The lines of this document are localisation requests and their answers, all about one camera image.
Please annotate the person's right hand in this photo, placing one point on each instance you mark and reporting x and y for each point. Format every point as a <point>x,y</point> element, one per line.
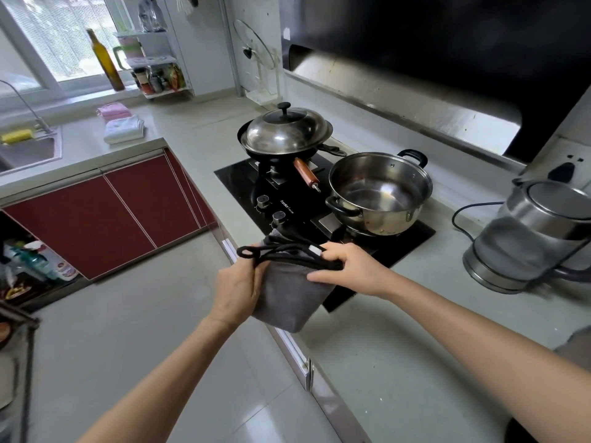
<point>360,274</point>

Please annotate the person's left hand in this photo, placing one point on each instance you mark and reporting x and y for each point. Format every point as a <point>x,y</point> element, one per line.
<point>235,295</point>

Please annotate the grey microfibre cloth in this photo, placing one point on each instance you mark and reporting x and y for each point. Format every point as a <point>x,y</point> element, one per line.
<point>286,299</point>

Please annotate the white banana print cloth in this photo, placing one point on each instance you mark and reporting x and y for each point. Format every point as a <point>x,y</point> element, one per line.
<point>124,131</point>

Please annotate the pink muslin cloth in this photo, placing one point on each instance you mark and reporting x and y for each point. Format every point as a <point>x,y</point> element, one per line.
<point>114,110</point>

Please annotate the person's right forearm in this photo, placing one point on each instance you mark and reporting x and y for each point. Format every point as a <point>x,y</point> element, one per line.
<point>498,355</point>

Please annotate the person's left forearm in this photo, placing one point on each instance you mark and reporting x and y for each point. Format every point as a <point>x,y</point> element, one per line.
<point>161,387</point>

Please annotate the stainless steel stockpot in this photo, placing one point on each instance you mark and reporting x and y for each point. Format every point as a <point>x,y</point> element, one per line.
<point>383,221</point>

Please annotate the black stove knob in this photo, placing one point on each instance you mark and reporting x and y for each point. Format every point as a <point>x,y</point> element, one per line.
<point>263,201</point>
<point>279,218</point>

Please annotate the black glass stove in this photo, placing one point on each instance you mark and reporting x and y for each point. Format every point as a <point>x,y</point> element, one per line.
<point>240,179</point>

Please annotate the black cooking pot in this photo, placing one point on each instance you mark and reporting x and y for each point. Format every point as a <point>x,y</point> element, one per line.
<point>272,157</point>

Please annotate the dark red kitchen cabinet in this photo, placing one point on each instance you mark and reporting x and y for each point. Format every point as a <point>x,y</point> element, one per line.
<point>115,216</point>

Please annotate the glass electric kettle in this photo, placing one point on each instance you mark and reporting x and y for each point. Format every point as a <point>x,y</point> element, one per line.
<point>508,253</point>

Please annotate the steel domed wok lid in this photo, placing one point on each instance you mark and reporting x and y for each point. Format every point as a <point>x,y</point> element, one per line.
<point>286,131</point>

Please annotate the white bottle with red label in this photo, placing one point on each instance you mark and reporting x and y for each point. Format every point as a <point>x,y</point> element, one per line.
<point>60,267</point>

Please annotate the green plastic bottle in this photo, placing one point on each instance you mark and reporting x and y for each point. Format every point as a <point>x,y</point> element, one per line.
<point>27,260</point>

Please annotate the white lid holder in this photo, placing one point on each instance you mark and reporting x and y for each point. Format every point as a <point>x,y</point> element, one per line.
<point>265,78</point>

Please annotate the black plug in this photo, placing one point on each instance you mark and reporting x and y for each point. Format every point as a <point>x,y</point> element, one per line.
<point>561,172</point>

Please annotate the steel shaker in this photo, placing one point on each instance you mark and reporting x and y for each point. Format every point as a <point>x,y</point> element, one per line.
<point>156,83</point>

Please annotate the red and green snack packet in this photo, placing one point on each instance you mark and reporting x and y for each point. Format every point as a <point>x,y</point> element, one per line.
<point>175,77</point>

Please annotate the black and pink blender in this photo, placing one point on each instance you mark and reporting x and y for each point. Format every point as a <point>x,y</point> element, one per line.
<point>577,346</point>

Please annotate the tan and red spice jar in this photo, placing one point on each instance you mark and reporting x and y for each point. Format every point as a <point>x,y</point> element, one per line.
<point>144,83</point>

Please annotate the steel range hood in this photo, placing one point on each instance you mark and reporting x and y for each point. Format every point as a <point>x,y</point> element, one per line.
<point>415,41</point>

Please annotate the grey metal pipe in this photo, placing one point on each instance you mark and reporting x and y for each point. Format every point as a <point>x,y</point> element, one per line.
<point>231,50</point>

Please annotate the white tiered shelf rack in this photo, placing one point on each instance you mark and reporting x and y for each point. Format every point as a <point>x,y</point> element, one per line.
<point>157,59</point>

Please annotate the stainless steel sink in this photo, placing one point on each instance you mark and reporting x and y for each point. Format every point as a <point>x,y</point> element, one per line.
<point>27,152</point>

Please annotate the metal faucet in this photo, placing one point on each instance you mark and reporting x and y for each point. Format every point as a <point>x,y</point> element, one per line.
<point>44,124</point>

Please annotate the glass pot lid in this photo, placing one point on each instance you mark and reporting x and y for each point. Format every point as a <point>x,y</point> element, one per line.
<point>249,36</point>

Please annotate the dark green glass bottle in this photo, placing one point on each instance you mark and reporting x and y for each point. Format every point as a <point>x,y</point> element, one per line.
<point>108,69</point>

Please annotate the yellow sponge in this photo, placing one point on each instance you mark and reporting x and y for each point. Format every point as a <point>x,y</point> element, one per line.
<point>18,136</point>

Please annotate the silver foil bag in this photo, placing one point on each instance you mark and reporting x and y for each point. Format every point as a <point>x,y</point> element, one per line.
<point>158,16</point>
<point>145,18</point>

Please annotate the white slotted utensil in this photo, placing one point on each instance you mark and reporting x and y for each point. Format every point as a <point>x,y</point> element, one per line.
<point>187,4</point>

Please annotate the white wall socket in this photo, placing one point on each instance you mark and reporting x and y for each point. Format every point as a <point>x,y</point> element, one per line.
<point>535,168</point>

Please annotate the white window frame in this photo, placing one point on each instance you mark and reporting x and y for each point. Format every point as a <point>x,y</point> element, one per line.
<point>41,73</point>

